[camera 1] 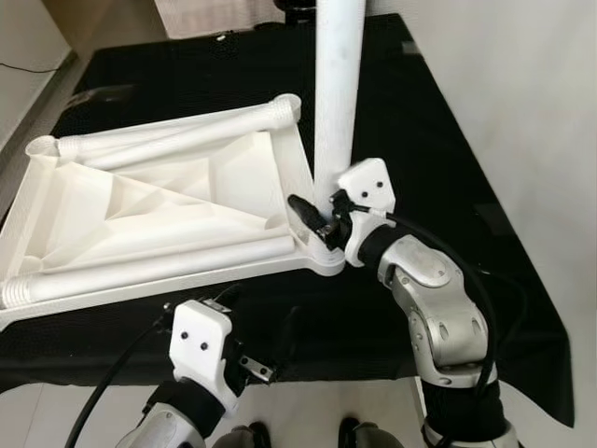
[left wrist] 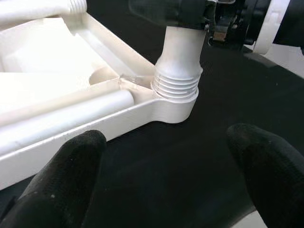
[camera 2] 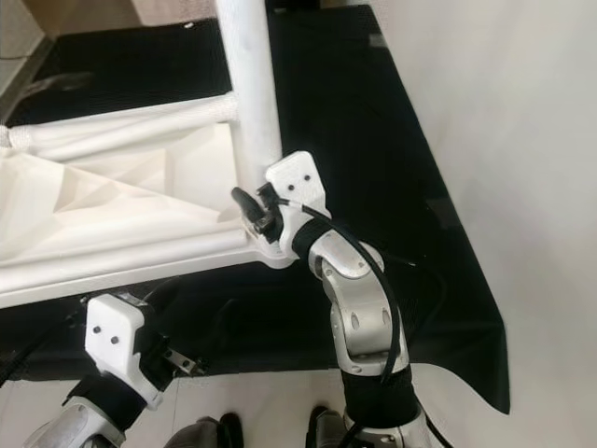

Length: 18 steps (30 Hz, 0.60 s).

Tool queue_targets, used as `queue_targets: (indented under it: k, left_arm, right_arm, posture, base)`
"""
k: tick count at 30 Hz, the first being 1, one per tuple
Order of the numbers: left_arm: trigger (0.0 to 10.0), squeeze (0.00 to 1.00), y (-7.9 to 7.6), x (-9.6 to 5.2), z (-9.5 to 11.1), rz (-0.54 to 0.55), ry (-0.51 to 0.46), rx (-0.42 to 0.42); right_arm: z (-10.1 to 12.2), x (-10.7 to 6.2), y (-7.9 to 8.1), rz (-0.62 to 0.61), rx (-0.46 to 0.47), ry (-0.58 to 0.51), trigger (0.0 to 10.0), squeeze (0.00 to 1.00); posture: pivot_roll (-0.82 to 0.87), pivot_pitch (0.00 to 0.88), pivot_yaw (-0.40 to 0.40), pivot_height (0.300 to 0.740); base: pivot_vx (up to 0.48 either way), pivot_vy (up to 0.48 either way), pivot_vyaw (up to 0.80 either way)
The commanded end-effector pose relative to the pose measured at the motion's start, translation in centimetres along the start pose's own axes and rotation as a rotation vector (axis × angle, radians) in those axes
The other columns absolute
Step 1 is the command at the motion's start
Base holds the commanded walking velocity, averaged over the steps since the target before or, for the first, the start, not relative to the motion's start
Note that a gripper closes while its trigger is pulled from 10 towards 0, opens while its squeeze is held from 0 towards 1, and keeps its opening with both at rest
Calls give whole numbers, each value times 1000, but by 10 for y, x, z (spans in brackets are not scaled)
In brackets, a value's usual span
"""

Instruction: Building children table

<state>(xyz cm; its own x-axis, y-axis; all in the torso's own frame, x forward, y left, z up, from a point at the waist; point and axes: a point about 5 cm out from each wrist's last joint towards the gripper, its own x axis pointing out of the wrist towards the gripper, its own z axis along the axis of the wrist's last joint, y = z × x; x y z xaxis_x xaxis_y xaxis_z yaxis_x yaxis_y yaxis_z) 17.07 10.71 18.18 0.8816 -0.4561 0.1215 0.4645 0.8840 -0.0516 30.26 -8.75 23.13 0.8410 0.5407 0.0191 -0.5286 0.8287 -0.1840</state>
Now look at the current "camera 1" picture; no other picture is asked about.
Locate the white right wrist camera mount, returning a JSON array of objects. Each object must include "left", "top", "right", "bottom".
[{"left": 334, "top": 159, "right": 397, "bottom": 267}]

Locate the black tablecloth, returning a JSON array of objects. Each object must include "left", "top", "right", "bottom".
[{"left": 0, "top": 11, "right": 575, "bottom": 428}]

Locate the white plastic table leg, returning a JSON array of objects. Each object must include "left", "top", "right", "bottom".
[
  {"left": 312, "top": 0, "right": 368, "bottom": 216},
  {"left": 0, "top": 233, "right": 298, "bottom": 309},
  {"left": 51, "top": 93, "right": 304, "bottom": 160},
  {"left": 79, "top": 117, "right": 285, "bottom": 174}
]

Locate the white plastic children table top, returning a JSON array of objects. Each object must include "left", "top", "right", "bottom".
[{"left": 0, "top": 93, "right": 348, "bottom": 329}]

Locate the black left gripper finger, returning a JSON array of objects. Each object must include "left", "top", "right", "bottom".
[
  {"left": 210, "top": 283, "right": 245, "bottom": 316},
  {"left": 278, "top": 303, "right": 301, "bottom": 367}
]

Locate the pink patterned cloth bench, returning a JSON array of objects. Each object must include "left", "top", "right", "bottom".
[{"left": 154, "top": 0, "right": 281, "bottom": 38}]

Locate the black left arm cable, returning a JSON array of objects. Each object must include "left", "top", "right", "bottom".
[{"left": 63, "top": 313, "right": 178, "bottom": 448}]

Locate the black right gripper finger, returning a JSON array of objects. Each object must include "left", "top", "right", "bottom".
[{"left": 287, "top": 193, "right": 327, "bottom": 239}]

